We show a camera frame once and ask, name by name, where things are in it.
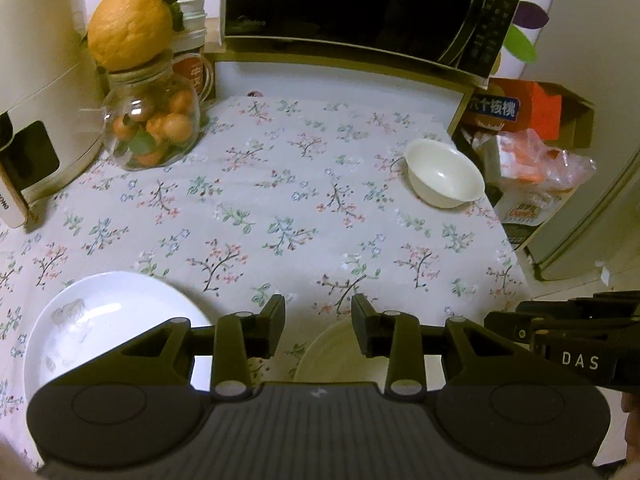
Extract red label jar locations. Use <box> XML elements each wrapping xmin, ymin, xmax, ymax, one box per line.
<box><xmin>172</xmin><ymin>52</ymin><xmax>217</xmax><ymax>102</ymax></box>

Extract small cream bowl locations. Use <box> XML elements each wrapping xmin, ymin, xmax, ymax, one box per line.
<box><xmin>294</xmin><ymin>319</ymin><xmax>401</xmax><ymax>384</ymax></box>

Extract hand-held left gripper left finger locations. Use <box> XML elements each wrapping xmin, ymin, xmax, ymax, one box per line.
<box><xmin>120</xmin><ymin>294</ymin><xmax>286</xmax><ymax>402</ymax></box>

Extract person's right hand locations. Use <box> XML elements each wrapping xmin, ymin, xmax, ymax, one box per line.
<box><xmin>621</xmin><ymin>391</ymin><xmax>640</xmax><ymax>465</ymax></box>

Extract white air fryer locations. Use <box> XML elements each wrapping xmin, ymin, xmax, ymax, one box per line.
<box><xmin>0</xmin><ymin>0</ymin><xmax>108</xmax><ymax>229</ymax></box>

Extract white porcelain bowl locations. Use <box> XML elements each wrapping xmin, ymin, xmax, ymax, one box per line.
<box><xmin>402</xmin><ymin>139</ymin><xmax>485</xmax><ymax>210</ymax></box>

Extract large orange citrus fruit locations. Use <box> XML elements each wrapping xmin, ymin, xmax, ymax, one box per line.
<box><xmin>87</xmin><ymin>0</ymin><xmax>191</xmax><ymax>72</ymax></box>

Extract white refrigerator with leaf stickers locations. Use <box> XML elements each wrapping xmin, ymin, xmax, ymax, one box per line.
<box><xmin>500</xmin><ymin>0</ymin><xmax>640</xmax><ymax>282</ymax></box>

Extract floral tablecloth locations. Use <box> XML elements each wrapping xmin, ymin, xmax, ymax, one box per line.
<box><xmin>0</xmin><ymin>94</ymin><xmax>531</xmax><ymax>413</ymax></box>

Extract red drink carton box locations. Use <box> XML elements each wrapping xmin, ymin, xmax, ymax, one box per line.
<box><xmin>460</xmin><ymin>79</ymin><xmax>596</xmax><ymax>149</ymax></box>

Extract pile of small tangerines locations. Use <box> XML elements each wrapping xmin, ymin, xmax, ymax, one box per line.
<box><xmin>111</xmin><ymin>85</ymin><xmax>197</xmax><ymax>168</ymax></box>

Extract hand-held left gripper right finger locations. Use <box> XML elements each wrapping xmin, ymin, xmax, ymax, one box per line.
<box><xmin>351</xmin><ymin>294</ymin><xmax>506</xmax><ymax>398</ymax></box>

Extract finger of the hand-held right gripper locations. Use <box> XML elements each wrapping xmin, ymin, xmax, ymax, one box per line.
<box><xmin>484</xmin><ymin>299</ymin><xmax>596</xmax><ymax>357</ymax></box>

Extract orange plastic bag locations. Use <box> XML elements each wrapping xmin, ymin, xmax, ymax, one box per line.
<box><xmin>480</xmin><ymin>129</ymin><xmax>599</xmax><ymax>192</ymax></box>

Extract printed snack packet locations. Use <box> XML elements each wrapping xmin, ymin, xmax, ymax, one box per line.
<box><xmin>500</xmin><ymin>194</ymin><xmax>567</xmax><ymax>252</ymax></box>

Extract stack of white containers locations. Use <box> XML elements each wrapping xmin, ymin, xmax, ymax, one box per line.
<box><xmin>172</xmin><ymin>0</ymin><xmax>209</xmax><ymax>57</ymax></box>

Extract plain white plate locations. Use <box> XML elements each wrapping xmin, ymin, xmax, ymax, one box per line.
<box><xmin>24</xmin><ymin>271</ymin><xmax>213</xmax><ymax>397</ymax></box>

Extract glass teapot jar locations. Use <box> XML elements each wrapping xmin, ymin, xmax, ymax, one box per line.
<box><xmin>80</xmin><ymin>55</ymin><xmax>217</xmax><ymax>172</ymax></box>

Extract black microwave oven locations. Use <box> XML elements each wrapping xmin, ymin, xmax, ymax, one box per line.
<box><xmin>220</xmin><ymin>0</ymin><xmax>530</xmax><ymax>79</ymax></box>

